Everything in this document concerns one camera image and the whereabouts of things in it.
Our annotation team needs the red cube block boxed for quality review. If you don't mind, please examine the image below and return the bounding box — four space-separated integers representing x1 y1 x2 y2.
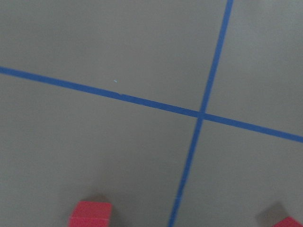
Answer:
68 201 112 227

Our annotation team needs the red cube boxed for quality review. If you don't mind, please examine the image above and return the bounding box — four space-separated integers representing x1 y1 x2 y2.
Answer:
273 216 303 227

